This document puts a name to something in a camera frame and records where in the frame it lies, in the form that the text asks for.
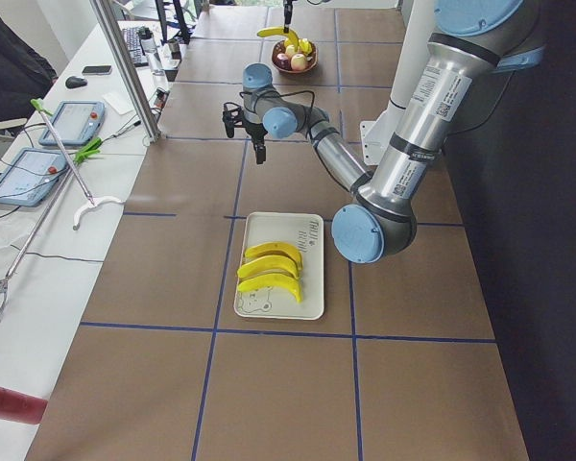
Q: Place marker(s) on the metal cup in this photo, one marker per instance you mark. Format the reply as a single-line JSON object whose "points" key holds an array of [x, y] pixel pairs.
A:
{"points": [[174, 47]]}

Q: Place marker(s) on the teach pendant tablet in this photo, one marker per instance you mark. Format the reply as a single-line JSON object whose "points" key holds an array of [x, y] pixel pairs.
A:
{"points": [[31, 177], [77, 122]]}

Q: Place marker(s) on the black computer mouse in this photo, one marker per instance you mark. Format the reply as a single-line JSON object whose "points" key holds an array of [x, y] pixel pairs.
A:
{"points": [[75, 82]]}

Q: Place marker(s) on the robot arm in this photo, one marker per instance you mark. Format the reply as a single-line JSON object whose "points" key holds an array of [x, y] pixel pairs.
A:
{"points": [[448, 45]]}

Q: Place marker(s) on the metal-claw reacher grabber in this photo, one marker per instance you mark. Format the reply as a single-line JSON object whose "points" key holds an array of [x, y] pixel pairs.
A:
{"points": [[93, 147]]}

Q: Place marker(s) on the white pillar with base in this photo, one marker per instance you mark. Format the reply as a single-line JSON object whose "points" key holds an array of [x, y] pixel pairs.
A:
{"points": [[414, 55]]}

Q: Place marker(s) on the near teach pendant tablet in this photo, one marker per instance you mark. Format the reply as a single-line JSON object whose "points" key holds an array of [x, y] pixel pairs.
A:
{"points": [[31, 177]]}

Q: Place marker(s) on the white-claw reacher grabber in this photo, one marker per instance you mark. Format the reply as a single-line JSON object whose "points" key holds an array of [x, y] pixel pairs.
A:
{"points": [[62, 149]]}

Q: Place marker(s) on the cream rectangular tray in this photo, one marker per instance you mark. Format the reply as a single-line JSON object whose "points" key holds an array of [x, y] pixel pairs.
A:
{"points": [[306, 232]]}

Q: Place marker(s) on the black keyboard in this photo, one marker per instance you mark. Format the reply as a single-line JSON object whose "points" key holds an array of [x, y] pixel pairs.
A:
{"points": [[132, 41]]}

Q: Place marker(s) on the aluminium frame post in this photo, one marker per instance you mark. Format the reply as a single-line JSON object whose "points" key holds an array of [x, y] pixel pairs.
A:
{"points": [[118, 48]]}

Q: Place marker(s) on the seated person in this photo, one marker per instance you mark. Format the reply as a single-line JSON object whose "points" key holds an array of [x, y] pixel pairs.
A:
{"points": [[24, 75]]}

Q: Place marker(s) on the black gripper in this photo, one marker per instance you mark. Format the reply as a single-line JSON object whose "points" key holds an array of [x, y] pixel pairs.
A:
{"points": [[256, 134], [287, 11]]}

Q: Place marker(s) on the red cylinder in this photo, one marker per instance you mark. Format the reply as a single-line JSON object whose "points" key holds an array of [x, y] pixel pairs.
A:
{"points": [[21, 408]]}

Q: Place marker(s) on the yellow banana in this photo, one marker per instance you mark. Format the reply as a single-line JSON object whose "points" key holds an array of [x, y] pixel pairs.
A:
{"points": [[274, 280], [269, 263], [275, 248], [290, 34]]}

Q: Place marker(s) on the pink apple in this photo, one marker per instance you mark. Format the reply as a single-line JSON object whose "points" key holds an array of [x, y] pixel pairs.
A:
{"points": [[299, 62]]}

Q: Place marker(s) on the dark red plum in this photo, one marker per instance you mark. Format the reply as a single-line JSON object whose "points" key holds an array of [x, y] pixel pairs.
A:
{"points": [[283, 61]]}

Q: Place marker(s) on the yellow starfruit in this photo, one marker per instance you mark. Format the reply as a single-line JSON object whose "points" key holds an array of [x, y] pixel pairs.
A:
{"points": [[306, 46]]}

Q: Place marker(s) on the far teach pendant tablet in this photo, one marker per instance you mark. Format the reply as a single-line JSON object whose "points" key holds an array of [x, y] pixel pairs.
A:
{"points": [[77, 122]]}

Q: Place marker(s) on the black smartphone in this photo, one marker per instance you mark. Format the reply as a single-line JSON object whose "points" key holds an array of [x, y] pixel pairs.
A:
{"points": [[96, 70]]}

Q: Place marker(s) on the brown wicker basket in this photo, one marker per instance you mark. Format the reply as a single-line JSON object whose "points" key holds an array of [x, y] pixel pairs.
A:
{"points": [[280, 46]]}

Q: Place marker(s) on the clear water bottle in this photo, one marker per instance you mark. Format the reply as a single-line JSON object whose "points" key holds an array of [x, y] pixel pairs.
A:
{"points": [[148, 45]]}

